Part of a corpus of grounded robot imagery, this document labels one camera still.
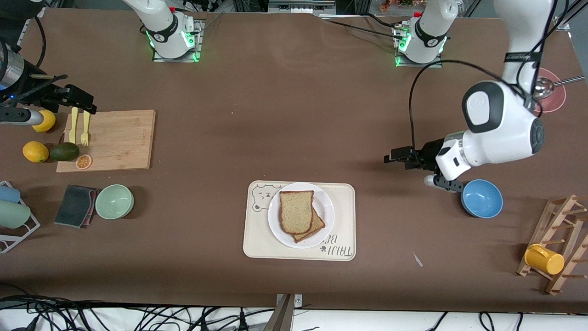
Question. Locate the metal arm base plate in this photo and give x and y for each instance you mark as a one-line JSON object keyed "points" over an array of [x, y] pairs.
{"points": [[420, 65], [198, 43]]}

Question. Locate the wooden cutting board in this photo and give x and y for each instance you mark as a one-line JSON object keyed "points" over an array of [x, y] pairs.
{"points": [[119, 142]]}

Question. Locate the wooden peg drying rack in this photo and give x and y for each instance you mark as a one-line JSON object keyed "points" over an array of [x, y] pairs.
{"points": [[558, 207]]}

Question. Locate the light blue cup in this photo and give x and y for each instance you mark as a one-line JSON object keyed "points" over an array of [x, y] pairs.
{"points": [[8, 194]]}

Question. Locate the yellow mug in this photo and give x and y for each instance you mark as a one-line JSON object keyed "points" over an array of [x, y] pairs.
{"points": [[544, 259]]}

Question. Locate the cream bear print tray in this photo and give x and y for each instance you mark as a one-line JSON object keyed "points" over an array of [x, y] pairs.
{"points": [[257, 243]]}

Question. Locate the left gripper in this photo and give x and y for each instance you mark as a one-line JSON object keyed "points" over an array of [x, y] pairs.
{"points": [[429, 152]]}

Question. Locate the yellow plastic fork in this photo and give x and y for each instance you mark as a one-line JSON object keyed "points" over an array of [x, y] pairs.
{"points": [[85, 128]]}

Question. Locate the blue bowl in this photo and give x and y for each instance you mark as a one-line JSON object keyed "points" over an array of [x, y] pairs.
{"points": [[482, 200]]}

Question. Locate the dark green avocado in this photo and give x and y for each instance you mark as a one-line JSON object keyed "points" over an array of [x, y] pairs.
{"points": [[64, 151]]}

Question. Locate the pale green cup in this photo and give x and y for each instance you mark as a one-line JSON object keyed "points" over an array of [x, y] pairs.
{"points": [[13, 214]]}

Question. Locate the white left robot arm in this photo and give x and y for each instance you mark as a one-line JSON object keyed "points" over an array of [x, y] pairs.
{"points": [[500, 133]]}

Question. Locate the metal table edge bracket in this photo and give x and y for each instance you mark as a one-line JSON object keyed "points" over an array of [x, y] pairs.
{"points": [[284, 317]]}

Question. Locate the plain brown bread slice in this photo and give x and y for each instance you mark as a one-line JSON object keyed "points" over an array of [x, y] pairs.
{"points": [[296, 211]]}

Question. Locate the grey metal frame box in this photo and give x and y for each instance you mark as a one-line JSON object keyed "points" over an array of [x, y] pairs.
{"points": [[298, 7]]}

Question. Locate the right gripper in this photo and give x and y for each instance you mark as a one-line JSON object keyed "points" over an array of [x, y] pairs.
{"points": [[42, 93]]}

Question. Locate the pink ribbed bowl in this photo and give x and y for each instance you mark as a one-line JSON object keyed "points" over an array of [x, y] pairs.
{"points": [[553, 105]]}

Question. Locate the pale green bowl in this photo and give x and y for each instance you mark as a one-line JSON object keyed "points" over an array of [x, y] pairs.
{"points": [[114, 202]]}

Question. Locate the small white tape scrap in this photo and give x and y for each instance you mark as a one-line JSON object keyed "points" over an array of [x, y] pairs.
{"points": [[417, 260]]}

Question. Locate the yellow lemon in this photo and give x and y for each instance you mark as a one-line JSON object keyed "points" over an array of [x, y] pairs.
{"points": [[46, 123], [35, 152]]}

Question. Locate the grey folded cloth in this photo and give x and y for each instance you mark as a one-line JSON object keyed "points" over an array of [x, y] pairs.
{"points": [[73, 206]]}

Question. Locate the orange slice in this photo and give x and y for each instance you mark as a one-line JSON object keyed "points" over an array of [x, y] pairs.
{"points": [[83, 162]]}

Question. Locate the metal ladle spoon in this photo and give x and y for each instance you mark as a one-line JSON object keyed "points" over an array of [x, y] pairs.
{"points": [[545, 87]]}

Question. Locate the white round plate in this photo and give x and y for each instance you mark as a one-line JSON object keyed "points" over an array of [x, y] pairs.
{"points": [[328, 207]]}

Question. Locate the yellow plastic knife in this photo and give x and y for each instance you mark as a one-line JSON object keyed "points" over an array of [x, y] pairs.
{"points": [[73, 124]]}

